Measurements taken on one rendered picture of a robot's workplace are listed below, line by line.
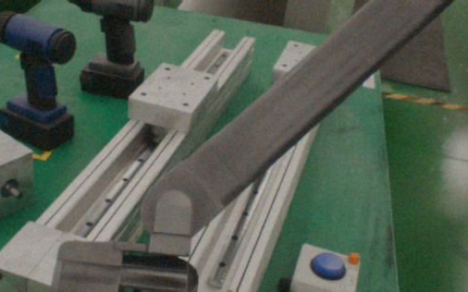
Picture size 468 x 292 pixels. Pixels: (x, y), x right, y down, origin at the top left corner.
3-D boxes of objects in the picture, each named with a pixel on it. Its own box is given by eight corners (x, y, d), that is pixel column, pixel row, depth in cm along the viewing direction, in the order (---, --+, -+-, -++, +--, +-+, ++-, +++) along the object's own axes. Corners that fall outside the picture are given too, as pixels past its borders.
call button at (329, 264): (339, 285, 83) (343, 274, 82) (309, 276, 84) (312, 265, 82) (343, 266, 86) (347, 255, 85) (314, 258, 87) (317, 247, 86)
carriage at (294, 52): (323, 112, 123) (330, 80, 120) (267, 99, 126) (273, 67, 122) (334, 80, 136) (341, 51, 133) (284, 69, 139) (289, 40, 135)
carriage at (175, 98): (187, 148, 107) (191, 112, 104) (126, 132, 110) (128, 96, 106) (215, 108, 120) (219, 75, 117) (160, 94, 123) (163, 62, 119)
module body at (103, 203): (99, 298, 84) (101, 249, 79) (30, 276, 86) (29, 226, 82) (250, 72, 150) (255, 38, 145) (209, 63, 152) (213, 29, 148)
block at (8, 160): (-12, 237, 92) (-16, 183, 87) (-56, 202, 98) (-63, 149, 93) (44, 210, 99) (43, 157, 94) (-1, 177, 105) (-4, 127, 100)
